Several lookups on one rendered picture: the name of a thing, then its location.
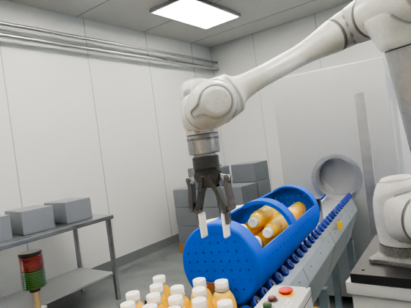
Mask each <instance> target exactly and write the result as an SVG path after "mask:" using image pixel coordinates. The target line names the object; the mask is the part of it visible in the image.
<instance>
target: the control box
mask: <svg viewBox="0 0 411 308"><path fill-rule="evenodd" d="M281 287H291V288H293V292H291V293H290V294H289V295H283V294H282V293H280V292H279V291H278V289H279V288H281ZM271 295H274V296H276V298H277V301H274V302H271V303H272V307H271V308H285V307H284V306H287V308H313V301H312V297H311V288H310V287H295V286H285V285H274V286H273V287H272V288H271V289H270V290H269V291H268V292H267V293H266V295H265V296H264V297H263V298H262V299H261V300H260V301H259V303H258V304H257V305H256V306H255V308H263V306H262V305H263V303H264V302H266V301H268V297H269V296H271ZM290 300H292V301H291V302H290V303H289V301H290ZM288 304H289V305H288Z"/></svg>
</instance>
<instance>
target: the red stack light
mask: <svg viewBox="0 0 411 308"><path fill-rule="evenodd" d="M18 264H19V270H20V272H21V273H29V272H33V271H37V270H40V269H42V268H43V267H44V261H43V253H42V252H41V254H39V255H36V256H33V257H29V258H18Z"/></svg>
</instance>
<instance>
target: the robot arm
mask: <svg viewBox="0 0 411 308"><path fill-rule="evenodd" d="M369 40H372V41H373V42H374V43H375V45H376V47H377V49H378V50H379V51H381V52H384V53H385V57H386V60H387V64H388V69H389V72H390V76H391V80H392V83H393V88H394V92H395V95H396V99H397V102H398V106H399V111H400V114H401V119H402V122H403V126H404V130H405V134H406V137H407V142H408V145H409V149H410V153H411V0H354V1H352V2H351V3H350V4H349V5H347V6H346V7H345V8H343V9H342V11H340V12H338V13H337V14H335V15H334V16H333V17H331V18H330V19H329V20H327V21H326V22H324V23H323V24H322V25H321V26H320V27H318V28H317V29H316V30H315V31H314V32H313V33H312V34H310V35H309V36H308V37H307V38H305V39H304V40H303V41H301V42H300V43H299V44H297V45H295V46H294V47H292V48H291V49H289V50H287V51H285V52H283V53H282V54H280V55H278V56H276V57H274V58H273V59H270V60H268V61H267V62H265V63H263V64H261V65H260V66H258V67H256V68H254V69H252V70H250V71H247V72H245V73H243V74H241V75H238V76H229V75H227V74H223V75H220V76H217V77H215V78H212V79H205V78H193V79H189V80H187V81H185V82H184V83H183V84H182V87H181V90H180V113H181V118H182V124H183V128H184V130H185V132H186V135H187V143H188V152H189V155H194V158H193V159H192V161H193V169H194V177H190V178H186V183H187V186H188V203H189V211H190V212H193V213H195V214H196V220H197V224H198V225H199V226H200V231H201V238H205V237H206V236H208V231H207V222H206V213H205V212H203V211H204V210H202V209H203V205H204V198H205V194H206V190H207V188H212V190H213V191H214V193H215V195H216V197H217V199H218V201H219V204H220V206H221V209H222V211H223V212H222V213H221V221H222V226H223V236H224V238H227V237H229V236H230V235H231V233H230V228H229V225H230V224H231V211H232V210H234V209H236V204H235V199H234V194H233V190H232V185H231V177H232V175H231V174H222V172H221V171H220V161H219V156H218V155H216V152H219V151H220V142H219V134H218V127H220V126H222V125H224V124H225V123H228V122H230V121H231V120H232V119H233V118H234V117H236V116H237V115H238V114H240V113H241V112H242V111H244V110H245V104H246V101H247V100H248V99H249V98H250V97H251V96H252V95H254V94H255V93H256V92H258V91H260V90H261V89H263V88H264V87H266V86H267V85H269V84H271V83H273V82H275V81H276V80H278V79H280V78H282V77H284V76H286V75H288V74H290V73H292V72H293V71H295V70H297V69H298V68H300V67H302V66H304V65H306V64H308V63H310V62H313V61H316V60H318V59H320V58H323V57H326V56H329V55H331V54H335V53H338V52H340V51H342V50H345V49H347V48H350V47H351V46H354V45H356V44H359V43H363V42H366V41H369ZM221 178H222V181H223V185H224V191H225V194H226V198H225V196H224V193H223V191H222V189H221V185H220V182H219V181H220V179H221ZM196 181H197V183H198V196H197V200H196V185H195V183H196ZM373 210H374V219H375V224H376V230H377V234H378V237H379V248H380V249H379V251H378V252H377V253H376V254H374V255H372V256H370V257H369V262H370V263H373V264H383V265H391V266H399V267H404V268H411V175H410V174H397V175H391V176H387V177H384V178H381V179H380V181H379V182H378V183H377V184H376V188H375V190H374V195H373Z"/></svg>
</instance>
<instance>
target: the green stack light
mask: <svg viewBox="0 0 411 308"><path fill-rule="evenodd" d="M20 279H21V287H22V290H24V291H31V290H36V289H38V288H42V287H44V286H45V285H46V274H45V267H43V268H42V269H39V270H37V271H33V272H29V273H20Z"/></svg>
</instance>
